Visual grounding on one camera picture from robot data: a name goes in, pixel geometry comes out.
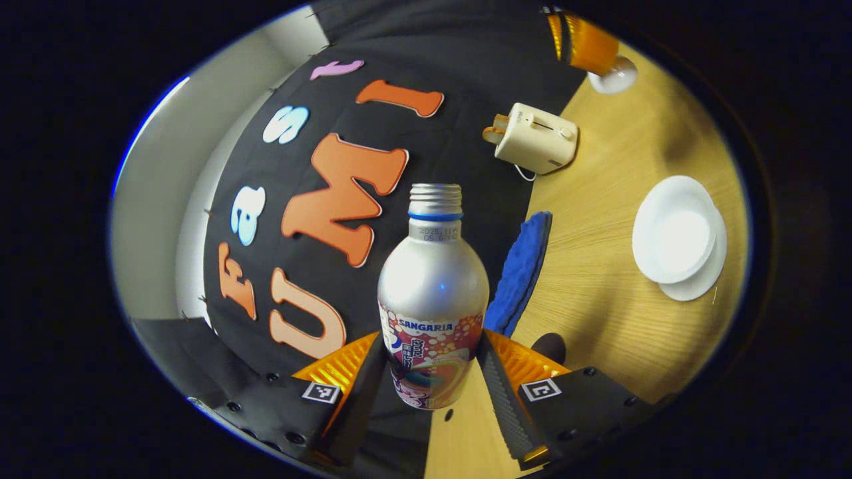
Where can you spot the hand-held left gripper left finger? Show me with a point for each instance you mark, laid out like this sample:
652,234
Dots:
363,412

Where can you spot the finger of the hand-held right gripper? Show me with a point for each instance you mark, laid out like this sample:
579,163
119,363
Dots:
556,36
592,50

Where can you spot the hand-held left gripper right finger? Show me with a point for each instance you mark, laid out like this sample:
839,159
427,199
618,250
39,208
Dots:
506,406

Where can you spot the dark round coaster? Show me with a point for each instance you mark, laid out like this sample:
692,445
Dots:
549,346

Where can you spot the silver water bottle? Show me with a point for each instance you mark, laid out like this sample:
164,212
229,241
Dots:
432,293

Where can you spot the white teacup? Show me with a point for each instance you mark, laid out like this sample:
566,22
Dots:
675,233

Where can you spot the black backdrop cloth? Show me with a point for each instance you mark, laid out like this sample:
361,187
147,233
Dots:
466,80

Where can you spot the toasted bread slice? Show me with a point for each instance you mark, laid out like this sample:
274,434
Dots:
492,136
500,121

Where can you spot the white toaster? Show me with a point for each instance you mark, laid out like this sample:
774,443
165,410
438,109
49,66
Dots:
536,140

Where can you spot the blue towel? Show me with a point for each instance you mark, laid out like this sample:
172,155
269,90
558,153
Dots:
522,266

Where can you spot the white saucer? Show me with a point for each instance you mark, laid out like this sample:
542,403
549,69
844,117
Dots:
699,286

